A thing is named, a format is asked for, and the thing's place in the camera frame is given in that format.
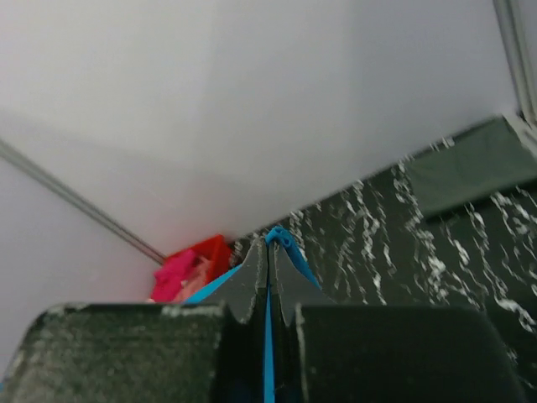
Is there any red plastic bin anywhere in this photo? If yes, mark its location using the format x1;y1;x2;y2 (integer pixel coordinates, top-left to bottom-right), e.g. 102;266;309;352
164;234;232;284

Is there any blue t shirt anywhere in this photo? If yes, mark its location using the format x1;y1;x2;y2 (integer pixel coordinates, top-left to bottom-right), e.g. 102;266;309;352
187;227;329;402

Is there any hot pink t shirt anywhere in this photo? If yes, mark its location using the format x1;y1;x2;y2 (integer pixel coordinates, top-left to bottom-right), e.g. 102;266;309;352
149;249;198;303

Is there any folded dark grey t shirt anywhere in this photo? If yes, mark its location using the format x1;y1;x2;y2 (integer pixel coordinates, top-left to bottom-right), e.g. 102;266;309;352
407;117;536;219

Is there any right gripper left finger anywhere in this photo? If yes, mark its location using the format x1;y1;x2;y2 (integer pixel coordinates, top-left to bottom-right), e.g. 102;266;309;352
202;238;269;323

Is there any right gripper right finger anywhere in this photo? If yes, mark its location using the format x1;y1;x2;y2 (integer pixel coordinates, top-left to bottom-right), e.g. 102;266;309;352
268;243;334;326

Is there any dusty pink t shirt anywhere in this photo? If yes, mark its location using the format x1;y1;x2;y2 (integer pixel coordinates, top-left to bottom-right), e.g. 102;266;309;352
174;258;212;303

